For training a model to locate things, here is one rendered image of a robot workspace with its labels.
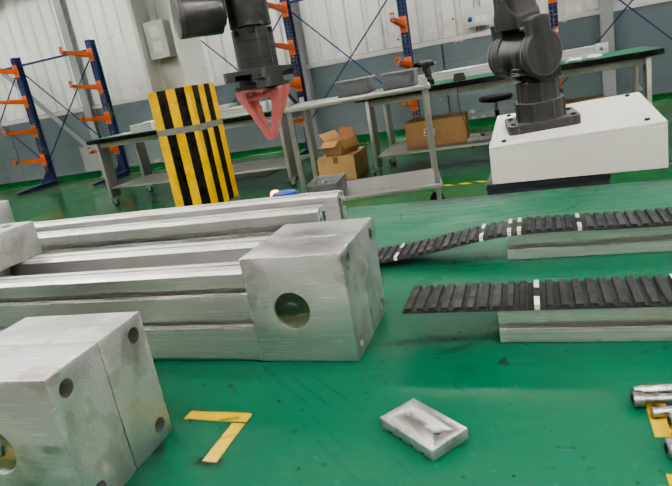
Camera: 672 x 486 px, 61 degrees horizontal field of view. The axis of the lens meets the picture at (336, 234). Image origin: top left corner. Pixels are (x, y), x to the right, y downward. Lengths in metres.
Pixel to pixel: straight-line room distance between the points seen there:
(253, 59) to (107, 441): 0.56
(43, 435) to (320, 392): 0.19
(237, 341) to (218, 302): 0.04
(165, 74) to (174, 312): 3.55
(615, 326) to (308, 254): 0.24
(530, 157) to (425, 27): 7.27
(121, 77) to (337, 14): 3.90
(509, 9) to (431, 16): 7.20
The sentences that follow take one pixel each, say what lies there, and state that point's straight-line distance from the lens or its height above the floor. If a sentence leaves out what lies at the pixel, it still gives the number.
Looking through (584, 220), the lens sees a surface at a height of 0.81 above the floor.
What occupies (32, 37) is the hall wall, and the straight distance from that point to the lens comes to 11.52.
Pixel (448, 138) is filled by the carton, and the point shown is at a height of 0.27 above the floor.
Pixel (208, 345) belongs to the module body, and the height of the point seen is 0.80.
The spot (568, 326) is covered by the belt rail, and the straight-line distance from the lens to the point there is 0.48.
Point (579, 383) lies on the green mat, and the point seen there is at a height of 0.78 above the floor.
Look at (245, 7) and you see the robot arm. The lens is 0.82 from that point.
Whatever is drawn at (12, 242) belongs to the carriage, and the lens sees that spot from 0.73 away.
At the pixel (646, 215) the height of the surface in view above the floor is 0.81.
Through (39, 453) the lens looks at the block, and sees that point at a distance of 0.39.
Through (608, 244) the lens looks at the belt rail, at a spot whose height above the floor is 0.79.
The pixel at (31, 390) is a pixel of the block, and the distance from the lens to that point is 0.37.
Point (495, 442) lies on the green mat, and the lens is 0.38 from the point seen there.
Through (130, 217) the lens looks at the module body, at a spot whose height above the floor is 0.86.
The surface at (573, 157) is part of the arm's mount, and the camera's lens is 1.02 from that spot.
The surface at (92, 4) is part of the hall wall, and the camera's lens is 10.63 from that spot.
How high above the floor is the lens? 1.01
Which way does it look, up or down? 15 degrees down
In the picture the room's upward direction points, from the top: 10 degrees counter-clockwise
